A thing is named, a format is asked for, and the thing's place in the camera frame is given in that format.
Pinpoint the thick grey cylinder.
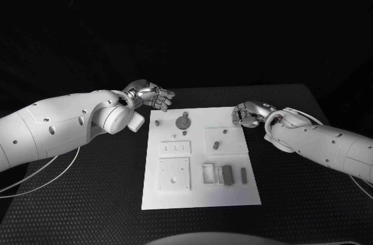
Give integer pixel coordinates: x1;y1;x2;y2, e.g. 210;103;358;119
222;165;234;186

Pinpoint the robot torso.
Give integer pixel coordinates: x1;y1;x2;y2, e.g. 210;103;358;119
142;231;364;245

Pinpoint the white cable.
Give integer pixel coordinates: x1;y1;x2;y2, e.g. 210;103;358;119
286;107;325;127
348;174;373;201
0;146;82;199
0;155;60;193

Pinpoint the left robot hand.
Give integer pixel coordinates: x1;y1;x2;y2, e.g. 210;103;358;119
122;79;175;112

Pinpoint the white task board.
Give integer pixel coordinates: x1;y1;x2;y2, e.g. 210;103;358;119
141;106;262;210

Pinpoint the grey gear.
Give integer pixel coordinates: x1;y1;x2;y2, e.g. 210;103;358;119
174;115;191;130

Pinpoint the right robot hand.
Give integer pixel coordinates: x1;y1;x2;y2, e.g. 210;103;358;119
232;100;278;128

